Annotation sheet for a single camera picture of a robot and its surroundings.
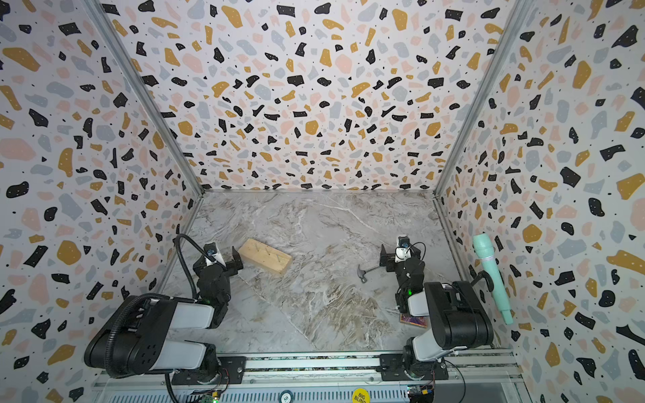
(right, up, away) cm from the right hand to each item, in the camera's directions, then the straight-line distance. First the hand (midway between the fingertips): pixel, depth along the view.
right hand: (402, 244), depth 91 cm
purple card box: (+4, -24, -8) cm, 26 cm away
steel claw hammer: (-14, -11, +4) cm, 19 cm away
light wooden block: (-51, -5, +5) cm, 51 cm away
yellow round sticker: (-17, -40, -20) cm, 48 cm away
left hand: (-63, -2, -3) cm, 63 cm away
